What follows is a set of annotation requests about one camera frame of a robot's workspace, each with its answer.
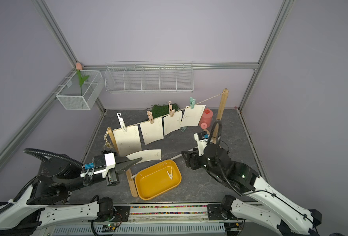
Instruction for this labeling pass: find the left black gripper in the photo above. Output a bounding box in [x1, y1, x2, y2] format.
[67, 149, 143, 191]

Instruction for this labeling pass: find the white clothespin end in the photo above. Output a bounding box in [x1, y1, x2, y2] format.
[117, 112, 127, 132]
[167, 167, 174, 180]

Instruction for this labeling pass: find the postcard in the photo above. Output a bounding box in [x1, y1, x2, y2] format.
[113, 125, 142, 156]
[126, 149, 162, 164]
[180, 105, 206, 127]
[140, 118, 164, 145]
[163, 111, 182, 136]

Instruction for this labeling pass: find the beige clothespin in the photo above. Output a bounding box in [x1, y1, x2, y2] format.
[168, 101, 175, 117]
[146, 111, 154, 124]

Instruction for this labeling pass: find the teal clothespin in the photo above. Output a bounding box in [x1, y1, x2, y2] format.
[189, 97, 196, 109]

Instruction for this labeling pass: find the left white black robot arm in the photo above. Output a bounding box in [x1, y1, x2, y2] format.
[0, 148, 142, 236]

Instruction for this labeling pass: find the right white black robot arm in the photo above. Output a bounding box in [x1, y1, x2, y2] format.
[181, 120, 322, 236]

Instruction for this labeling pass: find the yellow plastic tray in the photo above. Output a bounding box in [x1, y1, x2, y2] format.
[135, 160, 182, 201]

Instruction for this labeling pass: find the pink watering can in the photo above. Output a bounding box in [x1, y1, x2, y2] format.
[199, 108, 213, 129]

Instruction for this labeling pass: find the green artificial grass patch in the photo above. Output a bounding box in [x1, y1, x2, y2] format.
[147, 103, 169, 119]

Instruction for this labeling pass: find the wooden clothesline stand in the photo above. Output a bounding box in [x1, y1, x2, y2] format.
[104, 88, 229, 198]

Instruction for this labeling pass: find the small white mesh basket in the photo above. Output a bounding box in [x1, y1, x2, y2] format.
[56, 70, 105, 110]

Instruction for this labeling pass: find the pink artificial tulip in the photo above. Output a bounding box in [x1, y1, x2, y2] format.
[76, 62, 89, 96]

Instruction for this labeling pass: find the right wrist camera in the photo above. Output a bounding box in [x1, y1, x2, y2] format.
[194, 131, 209, 156]

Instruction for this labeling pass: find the twisted clothesline string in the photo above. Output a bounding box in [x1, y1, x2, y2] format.
[102, 92, 225, 150]

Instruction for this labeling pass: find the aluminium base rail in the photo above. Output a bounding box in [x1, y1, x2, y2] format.
[38, 201, 300, 236]

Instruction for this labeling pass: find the long white wire basket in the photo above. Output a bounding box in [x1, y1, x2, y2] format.
[105, 61, 194, 93]

